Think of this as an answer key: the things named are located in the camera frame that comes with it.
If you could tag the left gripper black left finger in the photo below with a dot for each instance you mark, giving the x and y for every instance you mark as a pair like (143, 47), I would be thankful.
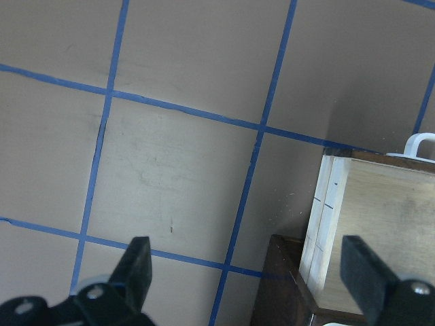
(132, 276)

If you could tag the dark brown drawer cabinet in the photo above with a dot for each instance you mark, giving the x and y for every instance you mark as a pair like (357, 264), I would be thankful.
(283, 297)

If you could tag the light wooden drawer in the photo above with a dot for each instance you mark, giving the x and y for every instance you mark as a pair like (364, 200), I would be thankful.
(387, 200)

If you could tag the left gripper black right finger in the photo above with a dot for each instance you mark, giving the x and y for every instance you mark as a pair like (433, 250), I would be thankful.
(368, 279)

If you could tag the brown paper table mat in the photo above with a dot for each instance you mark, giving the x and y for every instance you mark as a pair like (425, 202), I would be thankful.
(200, 124)

